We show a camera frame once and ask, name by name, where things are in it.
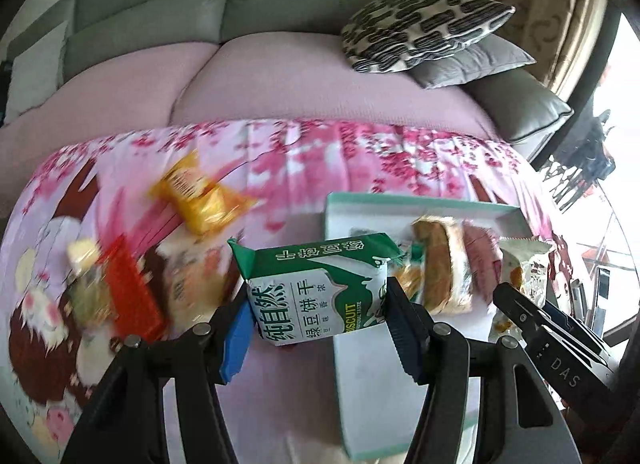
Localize grey sofa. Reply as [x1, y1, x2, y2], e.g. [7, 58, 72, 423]
[0, 0, 576, 155]

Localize beige patterned curtain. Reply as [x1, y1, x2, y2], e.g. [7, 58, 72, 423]
[455, 0, 611, 94]

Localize green biscuit packet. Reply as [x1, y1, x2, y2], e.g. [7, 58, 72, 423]
[227, 233, 407, 349]

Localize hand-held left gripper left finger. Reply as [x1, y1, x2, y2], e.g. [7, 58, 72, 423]
[60, 286, 254, 464]

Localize pink printed blanket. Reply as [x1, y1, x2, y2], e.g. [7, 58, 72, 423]
[0, 119, 566, 464]

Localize cream jelly cup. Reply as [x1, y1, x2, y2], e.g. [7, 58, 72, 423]
[66, 238, 103, 275]

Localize teal shallow box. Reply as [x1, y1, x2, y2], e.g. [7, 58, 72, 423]
[324, 192, 536, 461]

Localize tan bread packet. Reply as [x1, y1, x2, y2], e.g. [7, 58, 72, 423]
[411, 216, 476, 315]

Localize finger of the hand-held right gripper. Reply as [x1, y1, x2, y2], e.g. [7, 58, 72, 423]
[492, 283, 551, 345]
[542, 300, 617, 371]

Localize pink biscuit packet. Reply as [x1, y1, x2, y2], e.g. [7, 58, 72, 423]
[461, 225, 503, 305]

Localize bright red wafer packet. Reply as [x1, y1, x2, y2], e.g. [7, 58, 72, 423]
[100, 235, 167, 339]

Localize small olive green packet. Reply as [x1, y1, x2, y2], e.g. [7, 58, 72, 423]
[67, 271, 115, 327]

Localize pink sofa seat cover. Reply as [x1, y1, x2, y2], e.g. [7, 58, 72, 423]
[0, 32, 501, 195]

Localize light grey pillow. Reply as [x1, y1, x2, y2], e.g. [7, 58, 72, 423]
[5, 24, 68, 117]

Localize black and white patterned pillow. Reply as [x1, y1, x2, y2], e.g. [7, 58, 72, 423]
[341, 0, 517, 73]

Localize cream cookie packet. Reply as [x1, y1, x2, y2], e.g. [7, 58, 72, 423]
[492, 238, 553, 335]

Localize dark grey pillow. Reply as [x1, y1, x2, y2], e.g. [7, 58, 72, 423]
[410, 34, 537, 90]

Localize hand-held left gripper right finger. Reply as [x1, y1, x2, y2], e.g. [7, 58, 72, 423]
[384, 276, 571, 464]

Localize white bun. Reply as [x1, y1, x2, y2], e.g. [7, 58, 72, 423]
[150, 239, 241, 327]

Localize yellow cake packet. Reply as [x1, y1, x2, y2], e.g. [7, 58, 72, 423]
[147, 151, 261, 236]

